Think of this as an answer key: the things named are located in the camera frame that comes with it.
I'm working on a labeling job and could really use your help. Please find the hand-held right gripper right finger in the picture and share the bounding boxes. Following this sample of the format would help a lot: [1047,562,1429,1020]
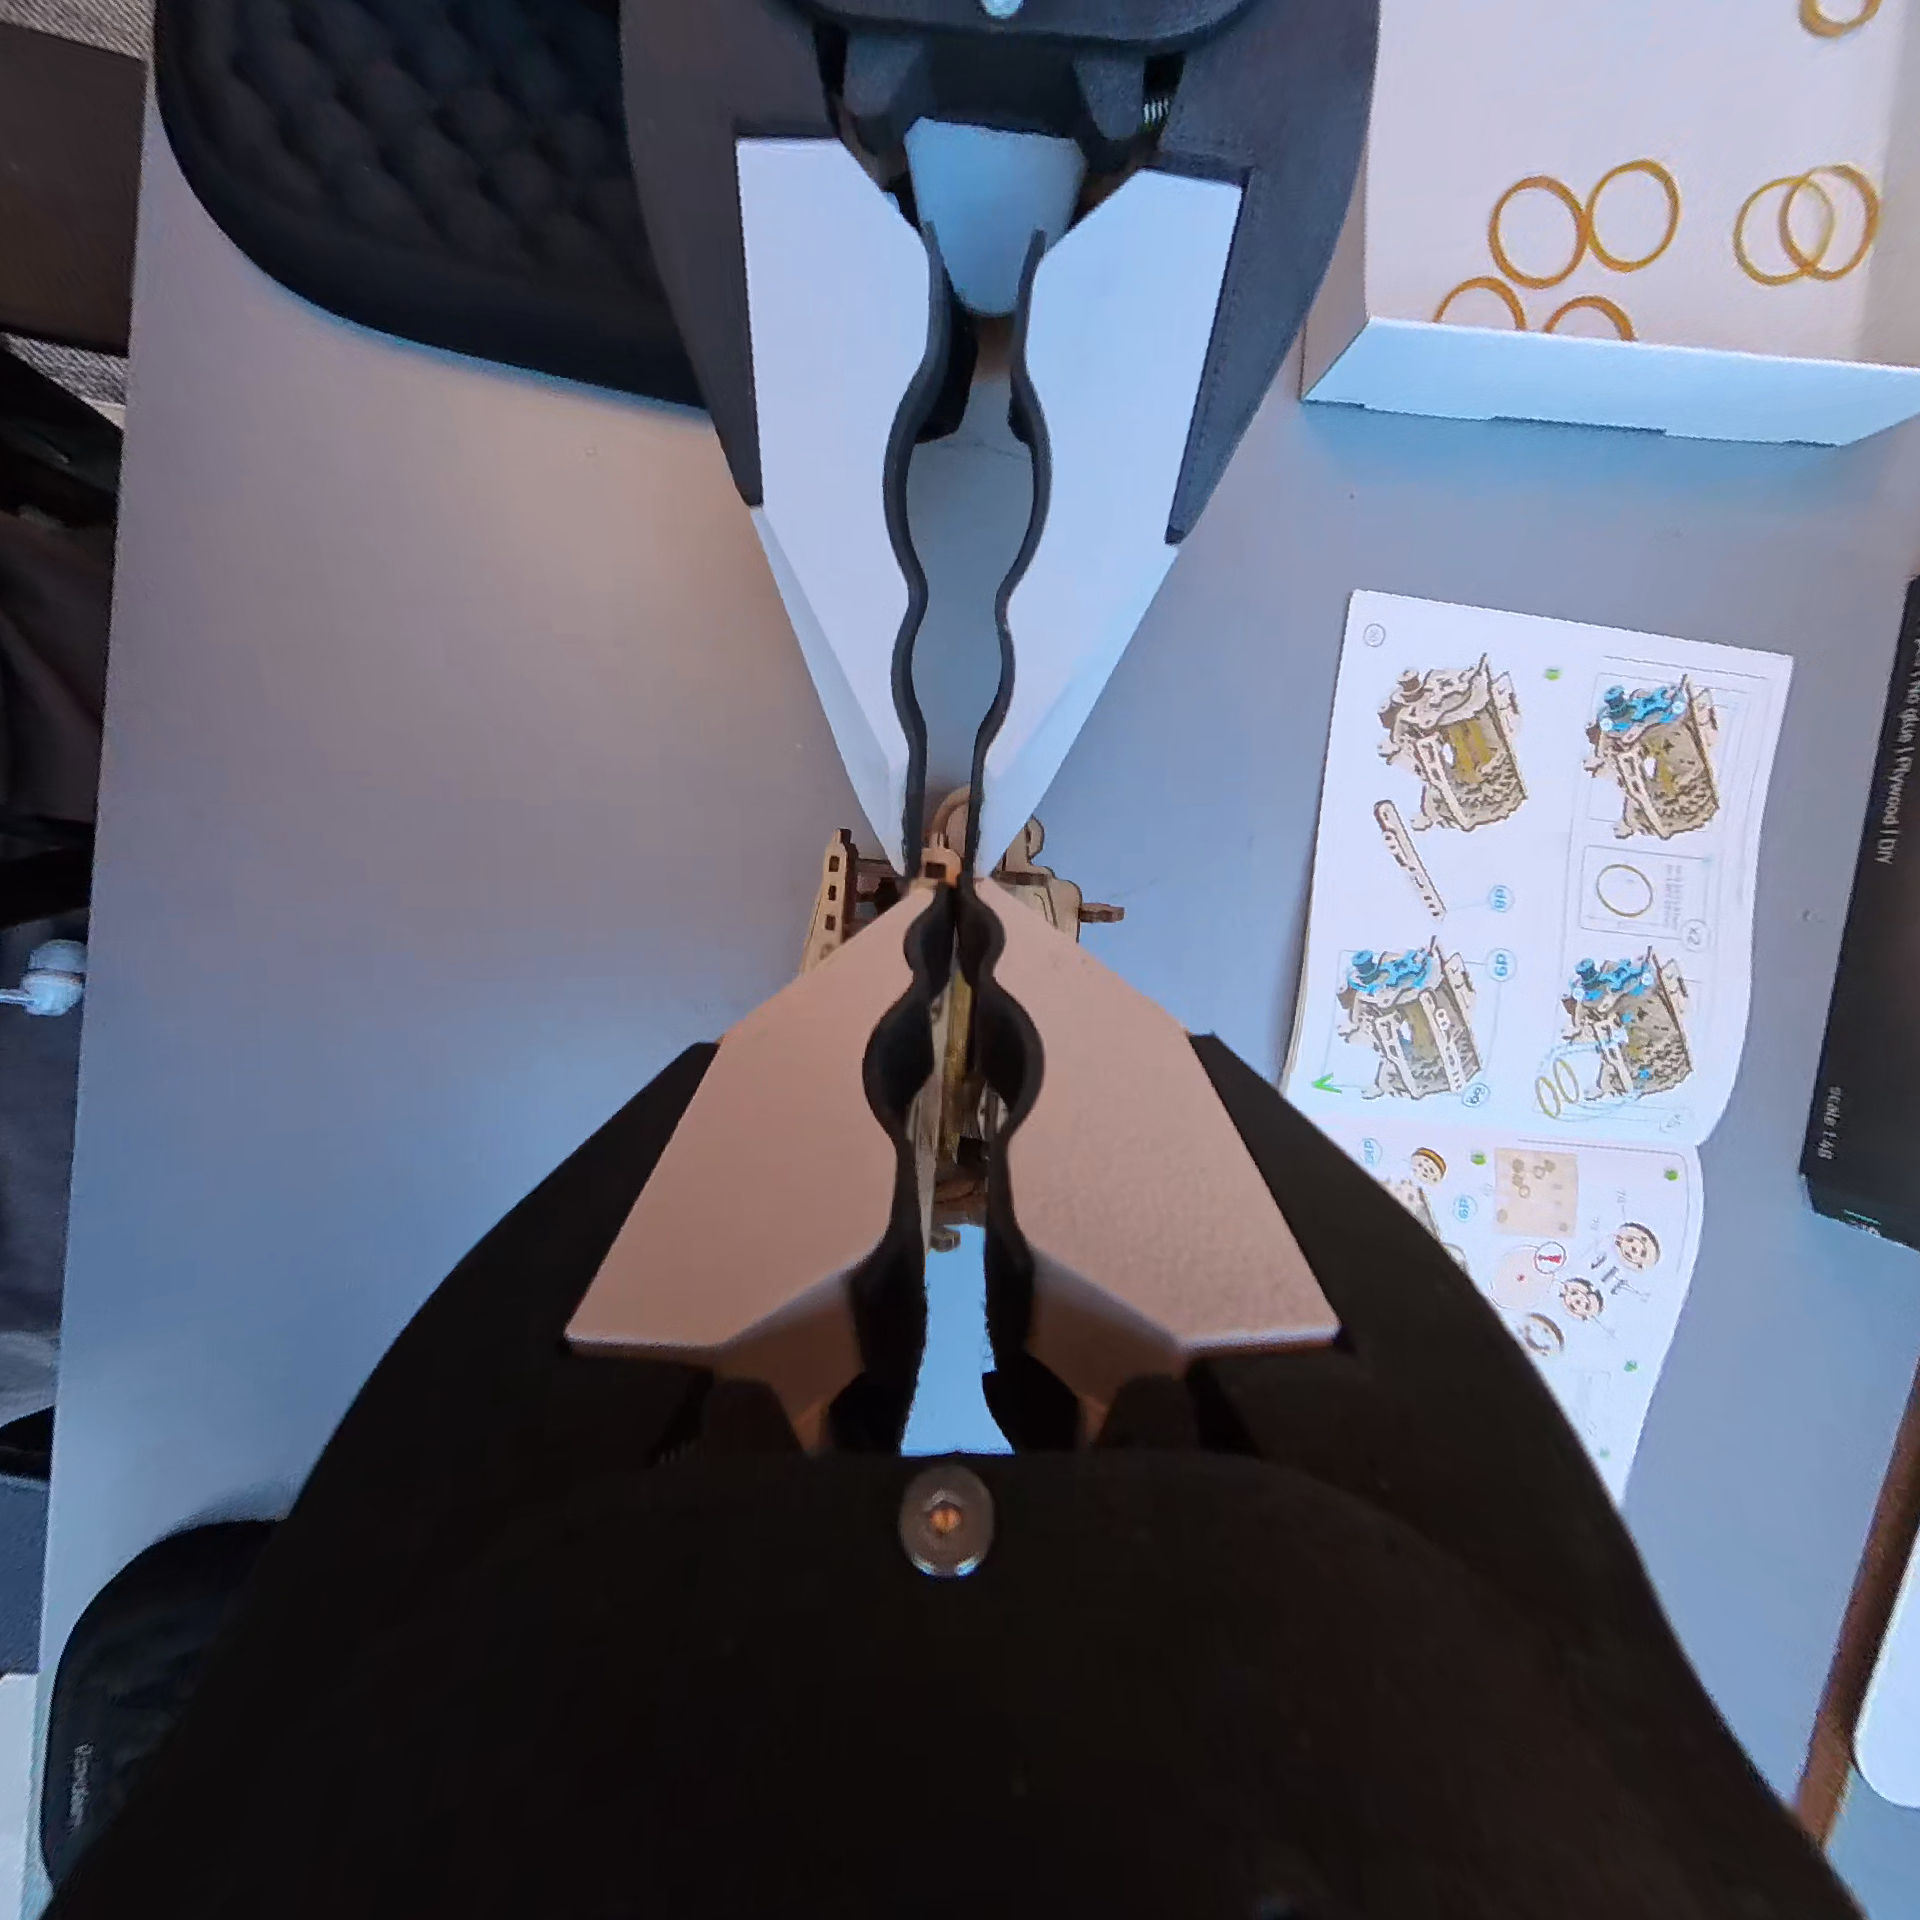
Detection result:
[955,881,1339,1454]

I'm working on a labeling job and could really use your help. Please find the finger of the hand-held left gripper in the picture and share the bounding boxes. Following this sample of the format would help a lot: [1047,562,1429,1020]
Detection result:
[735,135,970,875]
[976,167,1251,887]

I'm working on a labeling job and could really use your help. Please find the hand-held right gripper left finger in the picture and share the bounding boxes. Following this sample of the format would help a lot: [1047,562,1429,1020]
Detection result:
[565,882,957,1454]

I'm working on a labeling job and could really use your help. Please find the wooden mechanical model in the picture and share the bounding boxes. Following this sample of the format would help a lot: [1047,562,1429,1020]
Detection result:
[795,787,1127,1255]

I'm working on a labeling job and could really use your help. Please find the group of yellow rubber bands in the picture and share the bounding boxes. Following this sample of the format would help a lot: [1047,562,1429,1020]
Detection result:
[1430,0,1883,346]

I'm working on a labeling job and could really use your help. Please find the white cardboard box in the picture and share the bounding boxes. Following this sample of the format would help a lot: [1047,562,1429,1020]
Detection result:
[1299,0,1920,449]

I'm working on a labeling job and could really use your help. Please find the black quilted wrist rest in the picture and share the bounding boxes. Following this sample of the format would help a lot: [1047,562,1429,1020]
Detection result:
[154,0,706,410]

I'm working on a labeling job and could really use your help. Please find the instruction booklet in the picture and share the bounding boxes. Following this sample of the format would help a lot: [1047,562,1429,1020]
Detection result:
[1283,589,1797,1507]

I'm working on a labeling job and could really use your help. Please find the black kit box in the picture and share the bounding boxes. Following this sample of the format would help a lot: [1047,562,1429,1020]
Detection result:
[1798,573,1920,1255]

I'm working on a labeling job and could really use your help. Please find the black pad with logo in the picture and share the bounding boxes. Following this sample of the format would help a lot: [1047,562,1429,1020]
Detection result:
[40,1518,294,1895]

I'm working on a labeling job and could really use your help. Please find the person's dark shorts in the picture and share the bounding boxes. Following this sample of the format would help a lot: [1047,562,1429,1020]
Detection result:
[0,335,136,1443]

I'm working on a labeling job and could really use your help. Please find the white rounded object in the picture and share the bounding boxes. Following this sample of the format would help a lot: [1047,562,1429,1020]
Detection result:
[1852,1647,1920,1812]

